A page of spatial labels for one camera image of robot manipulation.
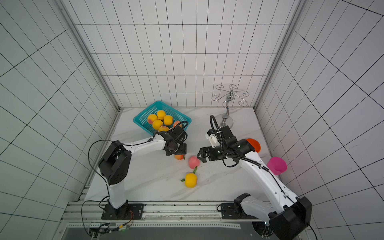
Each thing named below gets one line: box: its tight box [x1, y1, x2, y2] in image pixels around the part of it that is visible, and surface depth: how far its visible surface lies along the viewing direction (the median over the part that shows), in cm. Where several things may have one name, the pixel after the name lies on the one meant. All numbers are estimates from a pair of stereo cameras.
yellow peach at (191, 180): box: [184, 173, 198, 188], surface depth 80 cm
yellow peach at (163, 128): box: [158, 126, 170, 132], surface depth 102 cm
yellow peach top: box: [163, 115, 173, 126], surface depth 108 cm
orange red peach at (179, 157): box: [174, 154, 184, 160], surface depth 91 cm
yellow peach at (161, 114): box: [157, 110, 167, 121], surface depth 109 cm
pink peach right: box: [188, 155, 201, 169], surface depth 87 cm
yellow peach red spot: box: [147, 114, 158, 125], surface depth 107 cm
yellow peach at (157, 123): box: [152, 119, 164, 131], surface depth 105 cm
